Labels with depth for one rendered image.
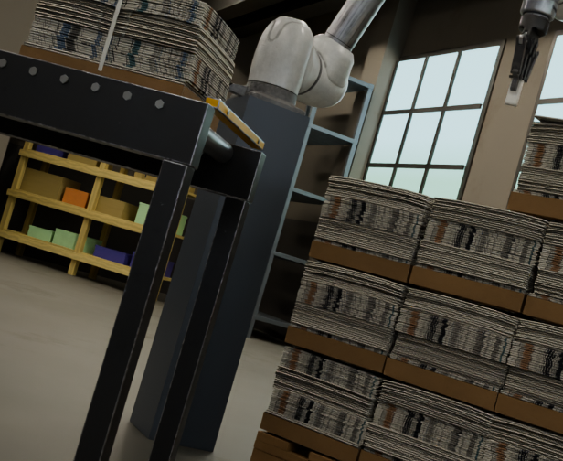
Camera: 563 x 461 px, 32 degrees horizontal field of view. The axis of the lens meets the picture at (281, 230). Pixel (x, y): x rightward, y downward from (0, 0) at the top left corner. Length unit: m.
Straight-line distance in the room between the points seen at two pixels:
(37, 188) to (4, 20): 1.68
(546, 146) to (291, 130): 0.79
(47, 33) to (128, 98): 0.37
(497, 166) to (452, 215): 4.41
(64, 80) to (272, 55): 1.07
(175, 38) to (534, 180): 0.90
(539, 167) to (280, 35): 0.91
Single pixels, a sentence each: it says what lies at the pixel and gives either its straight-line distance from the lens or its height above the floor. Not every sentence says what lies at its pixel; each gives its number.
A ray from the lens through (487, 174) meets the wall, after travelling 6.84.
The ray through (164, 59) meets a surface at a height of 0.89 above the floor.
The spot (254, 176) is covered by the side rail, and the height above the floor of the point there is 0.74.
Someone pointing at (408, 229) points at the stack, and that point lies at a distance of 2.41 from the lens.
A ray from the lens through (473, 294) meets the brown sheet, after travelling 2.33.
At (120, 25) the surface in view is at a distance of 2.10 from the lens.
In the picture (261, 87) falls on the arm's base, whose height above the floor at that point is 1.04.
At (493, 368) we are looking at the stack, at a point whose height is 0.47.
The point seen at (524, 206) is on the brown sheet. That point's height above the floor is 0.85.
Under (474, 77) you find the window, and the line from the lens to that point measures 7.35.
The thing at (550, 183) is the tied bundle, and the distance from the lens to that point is 2.34.
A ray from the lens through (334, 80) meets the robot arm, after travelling 3.02.
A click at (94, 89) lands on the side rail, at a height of 0.77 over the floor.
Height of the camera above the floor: 0.53
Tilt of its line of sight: 3 degrees up
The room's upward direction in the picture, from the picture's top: 16 degrees clockwise
